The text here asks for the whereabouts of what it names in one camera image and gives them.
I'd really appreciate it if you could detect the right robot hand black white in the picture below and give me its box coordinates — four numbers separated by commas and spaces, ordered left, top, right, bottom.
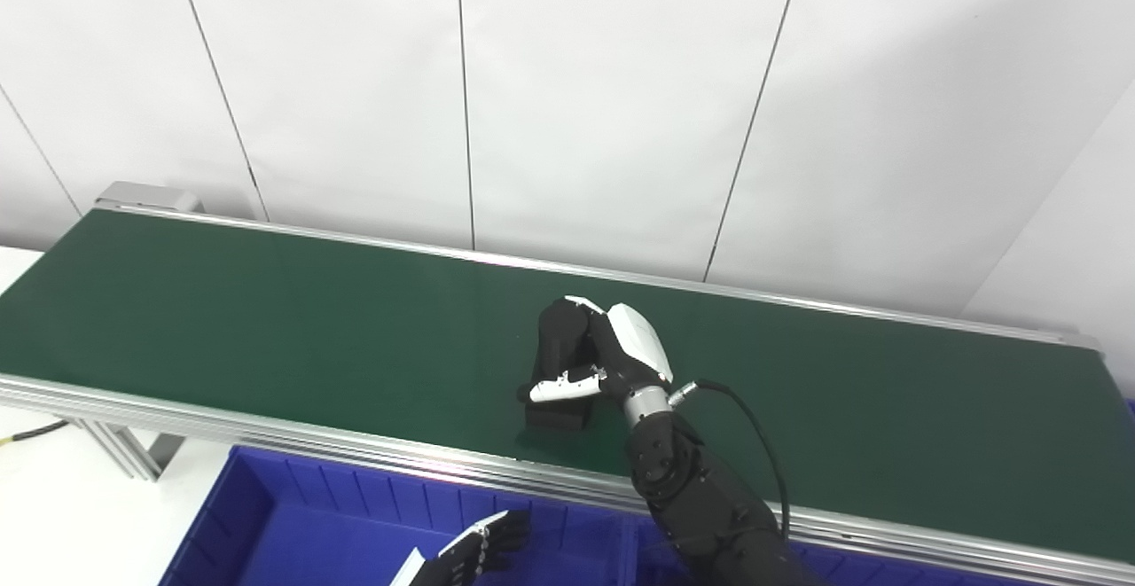
529, 295, 675, 410

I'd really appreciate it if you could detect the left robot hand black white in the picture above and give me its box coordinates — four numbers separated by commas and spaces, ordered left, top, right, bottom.
390, 510, 533, 586

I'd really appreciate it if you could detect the black cylinder-on-block part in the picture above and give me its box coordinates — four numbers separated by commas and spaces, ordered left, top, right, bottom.
517, 298, 599, 432

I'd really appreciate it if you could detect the blue plastic bin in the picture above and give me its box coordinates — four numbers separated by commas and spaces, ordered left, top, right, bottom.
621, 515, 1065, 586
160, 446, 639, 586

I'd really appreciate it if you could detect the green conveyor belt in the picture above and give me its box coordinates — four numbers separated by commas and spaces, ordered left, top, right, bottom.
0, 209, 1135, 565
0, 205, 1135, 586

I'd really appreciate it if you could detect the aluminium conveyor support leg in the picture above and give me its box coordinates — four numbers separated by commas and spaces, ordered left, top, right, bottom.
67, 418, 192, 482

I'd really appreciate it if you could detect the grey conveyor motor housing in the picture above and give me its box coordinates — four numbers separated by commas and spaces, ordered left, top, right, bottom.
95, 182, 205, 215

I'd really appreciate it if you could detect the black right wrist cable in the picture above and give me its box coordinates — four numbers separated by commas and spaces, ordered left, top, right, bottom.
669, 379, 790, 543

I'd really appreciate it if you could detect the yellow black floor cable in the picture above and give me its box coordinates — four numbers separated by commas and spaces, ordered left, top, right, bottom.
0, 420, 70, 447

